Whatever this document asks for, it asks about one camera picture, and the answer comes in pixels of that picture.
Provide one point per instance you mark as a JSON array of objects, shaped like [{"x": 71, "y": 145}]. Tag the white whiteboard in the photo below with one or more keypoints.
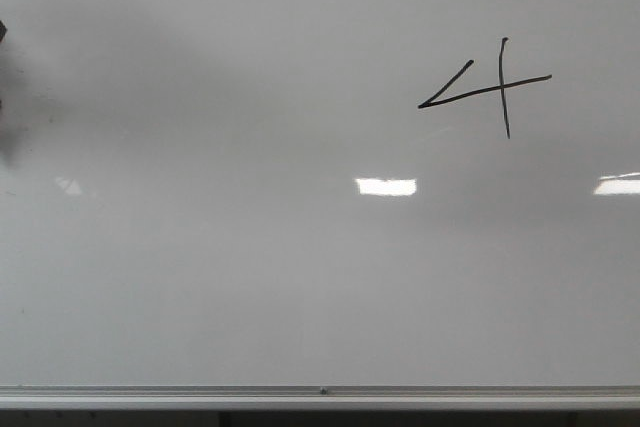
[{"x": 309, "y": 192}]

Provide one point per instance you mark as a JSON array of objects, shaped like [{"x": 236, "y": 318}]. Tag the aluminium whiteboard tray rail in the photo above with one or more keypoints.
[{"x": 320, "y": 398}]

